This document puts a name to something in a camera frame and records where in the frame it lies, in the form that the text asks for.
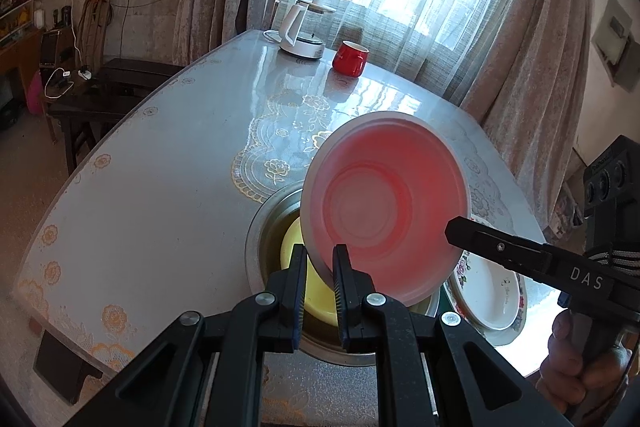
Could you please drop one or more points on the red plastic bowl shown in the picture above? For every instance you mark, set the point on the red plastic bowl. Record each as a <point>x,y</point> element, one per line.
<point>390,207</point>

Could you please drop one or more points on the printed clear table cover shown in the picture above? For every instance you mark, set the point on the printed clear table cover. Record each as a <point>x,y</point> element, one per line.
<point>150,207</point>

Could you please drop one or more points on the white glass kettle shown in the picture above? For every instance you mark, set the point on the white glass kettle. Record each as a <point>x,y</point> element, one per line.
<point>297,34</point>

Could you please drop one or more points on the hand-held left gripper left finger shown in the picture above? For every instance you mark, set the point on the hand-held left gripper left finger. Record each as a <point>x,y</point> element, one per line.
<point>299,297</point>

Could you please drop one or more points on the dark box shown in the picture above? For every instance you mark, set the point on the dark box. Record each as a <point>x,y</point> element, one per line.
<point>65,364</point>

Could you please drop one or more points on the stainless steel bowl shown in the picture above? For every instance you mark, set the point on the stainless steel bowl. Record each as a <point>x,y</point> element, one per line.
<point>260,252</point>

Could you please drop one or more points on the large white dragon-print plate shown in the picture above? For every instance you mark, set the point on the large white dragon-print plate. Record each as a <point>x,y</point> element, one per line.
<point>505,335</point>

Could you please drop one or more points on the white power strip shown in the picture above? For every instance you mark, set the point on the white power strip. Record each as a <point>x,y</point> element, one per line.
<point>82,73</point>

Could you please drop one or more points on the grey wall electrical box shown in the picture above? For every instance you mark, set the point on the grey wall electrical box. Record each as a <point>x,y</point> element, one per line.
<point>617,39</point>

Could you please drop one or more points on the yellow plastic bowl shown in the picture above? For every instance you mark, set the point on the yellow plastic bowl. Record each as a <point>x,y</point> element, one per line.
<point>312,294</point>

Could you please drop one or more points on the person's right hand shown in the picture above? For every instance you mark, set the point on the person's right hand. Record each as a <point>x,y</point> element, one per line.
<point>565,377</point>

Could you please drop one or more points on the red mug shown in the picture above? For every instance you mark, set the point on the red mug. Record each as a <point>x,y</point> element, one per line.
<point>350,59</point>

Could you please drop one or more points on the small white floral plate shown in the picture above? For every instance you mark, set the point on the small white floral plate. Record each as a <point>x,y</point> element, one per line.
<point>485,294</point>

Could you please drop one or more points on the dark wooden bench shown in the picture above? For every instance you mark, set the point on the dark wooden bench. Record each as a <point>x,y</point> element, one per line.
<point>115,92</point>

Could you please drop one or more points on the pink bag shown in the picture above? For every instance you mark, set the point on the pink bag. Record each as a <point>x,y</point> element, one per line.
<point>34,94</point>

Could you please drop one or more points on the curved wooden chair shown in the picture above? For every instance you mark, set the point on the curved wooden chair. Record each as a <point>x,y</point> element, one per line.
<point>97,27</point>

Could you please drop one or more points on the wooden cabinet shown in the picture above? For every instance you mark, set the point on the wooden cabinet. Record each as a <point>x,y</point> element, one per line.
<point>17,57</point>

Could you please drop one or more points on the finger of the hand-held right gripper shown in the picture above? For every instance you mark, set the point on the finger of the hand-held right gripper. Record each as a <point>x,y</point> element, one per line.
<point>495,247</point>

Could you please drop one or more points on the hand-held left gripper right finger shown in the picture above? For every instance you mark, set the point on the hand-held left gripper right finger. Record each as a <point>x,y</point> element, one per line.
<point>340,297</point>

